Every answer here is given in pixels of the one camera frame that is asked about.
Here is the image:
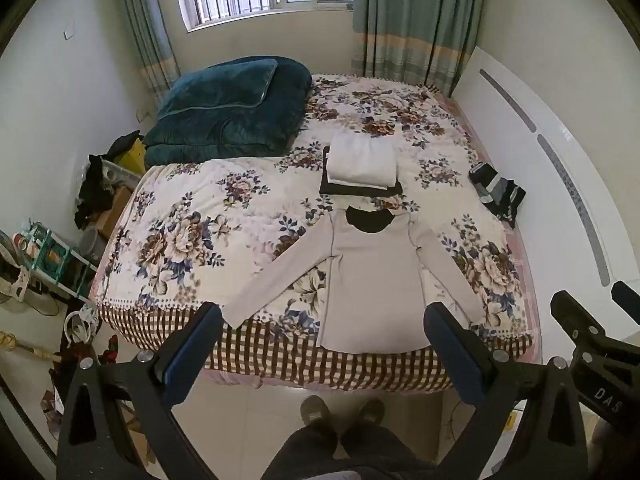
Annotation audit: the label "person's left shoe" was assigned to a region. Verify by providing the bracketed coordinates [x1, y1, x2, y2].
[300, 395, 332, 427]

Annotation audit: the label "teal pillow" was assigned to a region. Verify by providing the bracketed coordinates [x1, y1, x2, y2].
[157, 58, 279, 121]

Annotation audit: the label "bed with floral sheet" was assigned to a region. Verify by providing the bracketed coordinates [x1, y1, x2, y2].
[95, 74, 541, 393]

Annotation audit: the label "teal storage rack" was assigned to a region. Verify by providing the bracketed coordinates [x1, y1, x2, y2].
[22, 220, 98, 306]

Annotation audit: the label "beige long-sleeve shirt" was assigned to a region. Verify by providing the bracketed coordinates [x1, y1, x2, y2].
[221, 205, 486, 352]

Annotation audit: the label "bamboo stick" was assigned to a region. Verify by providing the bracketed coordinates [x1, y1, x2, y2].
[0, 330, 64, 364]

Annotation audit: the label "grey bucket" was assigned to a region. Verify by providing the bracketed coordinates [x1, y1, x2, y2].
[79, 227, 107, 264]

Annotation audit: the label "black folded cloth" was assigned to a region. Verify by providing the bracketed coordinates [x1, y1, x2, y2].
[319, 146, 404, 197]

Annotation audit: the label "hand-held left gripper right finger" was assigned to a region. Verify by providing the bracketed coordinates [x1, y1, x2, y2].
[422, 301, 584, 480]

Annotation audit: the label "teal folded quilt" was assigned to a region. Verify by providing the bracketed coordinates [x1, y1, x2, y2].
[142, 56, 313, 168]

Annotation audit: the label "person's shoe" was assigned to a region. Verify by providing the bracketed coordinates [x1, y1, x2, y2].
[357, 399, 386, 427]
[300, 395, 332, 427]

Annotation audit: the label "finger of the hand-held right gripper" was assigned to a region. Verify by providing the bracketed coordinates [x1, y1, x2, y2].
[611, 281, 640, 322]
[550, 290, 621, 367]

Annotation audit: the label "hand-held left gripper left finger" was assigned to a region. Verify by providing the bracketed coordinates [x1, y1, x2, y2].
[56, 302, 223, 480]

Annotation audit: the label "person's right shoe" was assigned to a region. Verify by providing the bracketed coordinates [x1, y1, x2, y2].
[357, 399, 386, 427]

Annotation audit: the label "black grey striped garment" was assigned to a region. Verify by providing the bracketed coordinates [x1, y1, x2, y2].
[468, 162, 527, 229]

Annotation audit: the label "cardboard box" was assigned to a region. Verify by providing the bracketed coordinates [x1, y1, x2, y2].
[97, 187, 134, 241]

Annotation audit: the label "person's dark pants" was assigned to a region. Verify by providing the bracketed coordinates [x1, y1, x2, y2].
[260, 422, 451, 480]

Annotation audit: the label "white folded cloth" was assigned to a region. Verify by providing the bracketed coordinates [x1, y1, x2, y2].
[325, 132, 399, 191]

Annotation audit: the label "teal striped curtain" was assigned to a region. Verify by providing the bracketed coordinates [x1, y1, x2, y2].
[350, 0, 488, 98]
[111, 0, 182, 106]

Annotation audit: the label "black clothes pile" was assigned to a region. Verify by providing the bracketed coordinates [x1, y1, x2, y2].
[74, 131, 142, 231]

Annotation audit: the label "yellow plastic item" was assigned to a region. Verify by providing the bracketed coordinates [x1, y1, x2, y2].
[116, 140, 147, 176]

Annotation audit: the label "white headboard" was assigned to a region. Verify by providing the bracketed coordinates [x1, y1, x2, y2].
[452, 46, 640, 341]

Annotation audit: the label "white floor fan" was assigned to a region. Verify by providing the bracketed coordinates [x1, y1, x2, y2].
[0, 230, 62, 317]

